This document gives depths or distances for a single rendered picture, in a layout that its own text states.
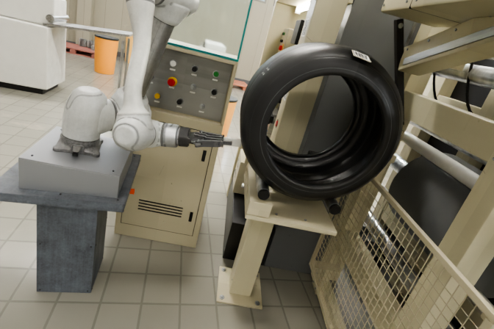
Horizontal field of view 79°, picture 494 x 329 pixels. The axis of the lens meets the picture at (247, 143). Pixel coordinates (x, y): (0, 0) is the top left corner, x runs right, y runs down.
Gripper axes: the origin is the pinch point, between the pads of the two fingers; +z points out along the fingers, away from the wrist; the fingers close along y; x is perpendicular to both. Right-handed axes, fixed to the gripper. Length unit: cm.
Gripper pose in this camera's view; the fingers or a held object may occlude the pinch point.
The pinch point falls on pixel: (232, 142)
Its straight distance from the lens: 114.5
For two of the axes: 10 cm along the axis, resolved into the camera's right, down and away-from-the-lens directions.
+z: 9.9, 1.1, 0.6
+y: -0.2, -3.6, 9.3
